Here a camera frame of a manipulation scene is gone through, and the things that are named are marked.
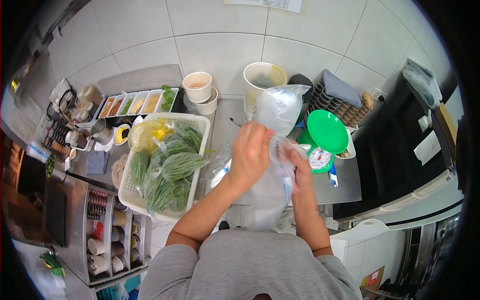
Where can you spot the person's left hand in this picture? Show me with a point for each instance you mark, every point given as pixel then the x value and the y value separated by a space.
pixel 248 155

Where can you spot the person's right hand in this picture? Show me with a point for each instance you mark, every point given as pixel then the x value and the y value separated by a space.
pixel 303 174

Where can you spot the person's left fingers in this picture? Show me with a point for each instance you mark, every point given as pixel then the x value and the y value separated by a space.
pixel 258 130

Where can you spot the person's right fingers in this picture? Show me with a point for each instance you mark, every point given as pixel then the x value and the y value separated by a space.
pixel 296 155

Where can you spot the clear plastic bag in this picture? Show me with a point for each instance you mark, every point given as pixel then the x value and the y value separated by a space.
pixel 275 108

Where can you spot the black pen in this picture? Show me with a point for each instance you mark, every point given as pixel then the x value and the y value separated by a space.
pixel 236 122

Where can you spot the green kitchen scale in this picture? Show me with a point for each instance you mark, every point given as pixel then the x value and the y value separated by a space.
pixel 327 133

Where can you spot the blue and white tube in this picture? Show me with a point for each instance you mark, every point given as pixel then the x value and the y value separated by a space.
pixel 333 176

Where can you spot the clear plastic tub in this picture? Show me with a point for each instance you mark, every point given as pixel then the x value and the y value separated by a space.
pixel 262 80

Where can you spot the white paper bowl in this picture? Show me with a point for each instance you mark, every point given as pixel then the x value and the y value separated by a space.
pixel 210 105
pixel 197 87

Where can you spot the heap of clear plastic bags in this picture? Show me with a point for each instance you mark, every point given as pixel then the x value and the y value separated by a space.
pixel 219 168

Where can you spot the white rectangular tray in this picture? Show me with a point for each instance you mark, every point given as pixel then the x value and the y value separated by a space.
pixel 350 148

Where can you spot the white plastic basket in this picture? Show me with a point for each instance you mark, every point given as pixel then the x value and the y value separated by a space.
pixel 200 123

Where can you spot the stack of dark sauce cups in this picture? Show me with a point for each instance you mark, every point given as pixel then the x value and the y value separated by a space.
pixel 339 108

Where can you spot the black round container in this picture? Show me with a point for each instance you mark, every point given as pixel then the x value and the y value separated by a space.
pixel 300 81

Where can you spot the grey folded cloth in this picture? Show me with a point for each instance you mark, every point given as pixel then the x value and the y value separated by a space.
pixel 340 88

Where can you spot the pile of green bean bags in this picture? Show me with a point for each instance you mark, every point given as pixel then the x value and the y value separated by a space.
pixel 170 168

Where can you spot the white plastic chair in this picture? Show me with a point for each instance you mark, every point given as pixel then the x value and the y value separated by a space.
pixel 358 229

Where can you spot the black cabinet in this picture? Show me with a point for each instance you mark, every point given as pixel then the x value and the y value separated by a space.
pixel 401 157

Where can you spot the yellow plastic bag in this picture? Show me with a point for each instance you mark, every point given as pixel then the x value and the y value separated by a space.
pixel 144 135

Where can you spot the person's body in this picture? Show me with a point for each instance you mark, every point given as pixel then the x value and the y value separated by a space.
pixel 247 266

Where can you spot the row of white topping trays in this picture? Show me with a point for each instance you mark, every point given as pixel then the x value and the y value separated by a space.
pixel 138 104

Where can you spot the small bowl with yellow filling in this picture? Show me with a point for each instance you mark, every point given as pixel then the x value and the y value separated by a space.
pixel 121 134

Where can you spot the beige cloth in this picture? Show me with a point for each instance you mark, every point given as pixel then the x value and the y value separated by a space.
pixel 118 170

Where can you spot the cardboard box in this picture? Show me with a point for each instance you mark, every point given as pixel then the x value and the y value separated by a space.
pixel 373 280

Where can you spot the steel cup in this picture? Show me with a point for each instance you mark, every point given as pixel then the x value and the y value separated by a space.
pixel 98 129

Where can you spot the blue-grey cloth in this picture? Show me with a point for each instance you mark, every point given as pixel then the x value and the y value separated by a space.
pixel 96 162

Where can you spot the steel paper cup dispenser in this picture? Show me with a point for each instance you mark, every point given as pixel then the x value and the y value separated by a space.
pixel 108 232

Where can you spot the rack of small jars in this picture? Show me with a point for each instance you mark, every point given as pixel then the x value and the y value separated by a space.
pixel 56 137

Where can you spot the white wall socket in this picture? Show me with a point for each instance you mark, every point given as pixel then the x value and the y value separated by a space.
pixel 378 93

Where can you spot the paper sheet on wall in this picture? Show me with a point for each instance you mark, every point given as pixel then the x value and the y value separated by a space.
pixel 265 3

